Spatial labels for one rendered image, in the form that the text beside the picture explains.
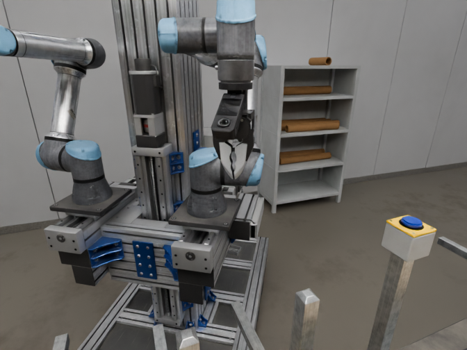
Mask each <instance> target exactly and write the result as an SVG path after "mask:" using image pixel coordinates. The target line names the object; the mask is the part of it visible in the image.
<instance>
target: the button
mask: <svg viewBox="0 0 467 350"><path fill-rule="evenodd" d="M401 222H402V223H403V224H404V225H405V226H408V227H411V228H420V227H422V225H423V223H422V222H421V221H420V220H419V219H418V218H415V217H411V216H405V217H403V218H402V220H401Z"/></svg>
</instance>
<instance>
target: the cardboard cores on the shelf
mask: <svg viewBox="0 0 467 350"><path fill-rule="evenodd" d="M331 90H332V88H331V86H330V85H326V86H294V87H284V95H295V94H330V93H331ZM339 125H340V122H339V120H331V119H326V118H312V119H287V120H282V121H281V130H282V131H286V132H287V133H290V132H301V131H321V130H332V129H338V128H339ZM328 158H331V153H330V152H326V153H325V150H324V149H310V150H301V151H286V152H280V153H279V164H280V165H282V164H288V163H300V162H306V161H312V160H322V159H328Z"/></svg>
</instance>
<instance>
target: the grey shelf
mask: <svg viewBox="0 0 467 350"><path fill-rule="evenodd" d="M360 71H361V65H267V69H265V70H263V75H262V77H261V116H260V137H259V148H260V149H261V153H262V154H264V160H263V169H262V173H261V180H260V183H259V184H258V197H261V196H263V197H264V198H265V199H266V200H267V201H268V202H269V203H270V204H271V205H272V211H271V212H272V213H276V208H277V204H283V203H290V202H296V201H303V200H309V199H317V198H322V197H330V196H334V195H336V202H337V203H339V202H341V193H342V188H343V179H344V175H345V166H346V161H347V153H348V148H349V143H350V135H351V130H352V121H353V116H354V108H355V103H356V98H357V90H358V84H359V76H360ZM326 85H330V86H331V88H332V90H331V93H330V94H295V95H284V87H294V86H326ZM312 118H326V119H331V120H339V122H340V125H339V128H338V129H332V130H321V131H301V132H290V133H287V132H286V131H282V130H281V121H282V120H287V119H312ZM310 149H324V150H325V153H326V152H330V153H331V158H328V159H322V160H312V161H306V162H295V163H288V164H282V165H280V164H279V153H280V152H286V151H301V150H310Z"/></svg>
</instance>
